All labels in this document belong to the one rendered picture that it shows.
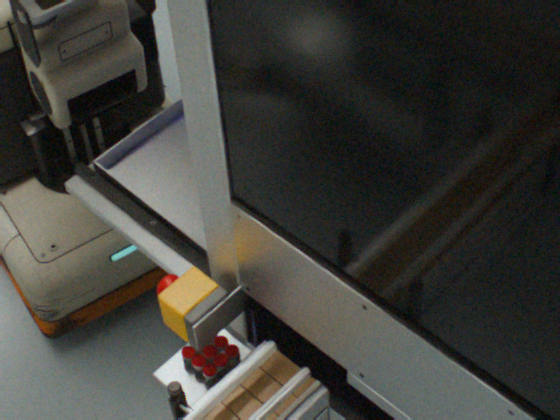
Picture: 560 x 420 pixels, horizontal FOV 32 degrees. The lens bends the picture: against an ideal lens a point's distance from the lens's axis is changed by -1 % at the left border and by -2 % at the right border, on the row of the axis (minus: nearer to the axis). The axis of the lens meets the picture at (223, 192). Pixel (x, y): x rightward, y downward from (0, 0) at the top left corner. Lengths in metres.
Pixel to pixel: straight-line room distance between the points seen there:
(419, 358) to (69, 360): 1.56
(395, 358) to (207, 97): 0.38
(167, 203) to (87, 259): 0.77
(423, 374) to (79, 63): 1.17
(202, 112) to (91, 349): 1.51
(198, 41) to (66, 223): 1.47
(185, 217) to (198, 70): 0.58
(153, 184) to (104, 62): 0.45
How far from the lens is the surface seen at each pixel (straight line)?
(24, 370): 2.62
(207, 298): 1.38
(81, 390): 2.55
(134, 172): 1.75
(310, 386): 1.41
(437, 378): 1.17
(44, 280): 2.42
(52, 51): 2.06
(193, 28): 1.07
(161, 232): 1.63
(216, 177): 1.24
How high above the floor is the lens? 2.15
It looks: 49 degrees down
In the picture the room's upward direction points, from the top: 8 degrees counter-clockwise
